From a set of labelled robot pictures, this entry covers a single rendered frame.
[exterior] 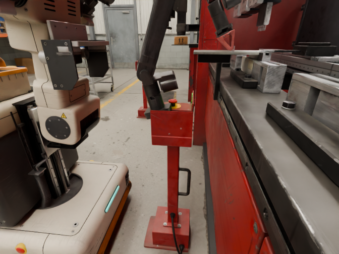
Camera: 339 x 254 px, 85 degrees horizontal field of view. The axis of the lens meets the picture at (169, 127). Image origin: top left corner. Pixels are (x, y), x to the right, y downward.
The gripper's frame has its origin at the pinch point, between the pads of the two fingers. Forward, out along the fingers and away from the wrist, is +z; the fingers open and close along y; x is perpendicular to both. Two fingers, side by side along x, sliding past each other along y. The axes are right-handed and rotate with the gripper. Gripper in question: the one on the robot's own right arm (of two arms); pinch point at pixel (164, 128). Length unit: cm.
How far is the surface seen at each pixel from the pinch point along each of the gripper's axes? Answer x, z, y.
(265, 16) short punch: 20, -30, 47
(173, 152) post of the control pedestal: 1.9, 13.6, 0.0
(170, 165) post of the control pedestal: 1.8, 19.8, -2.8
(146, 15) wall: 714, -147, -137
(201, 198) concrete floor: 33, 75, 1
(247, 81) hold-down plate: 5.8, -9.7, 35.1
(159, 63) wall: 712, 26, -136
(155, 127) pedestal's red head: -5.0, -3.4, -1.9
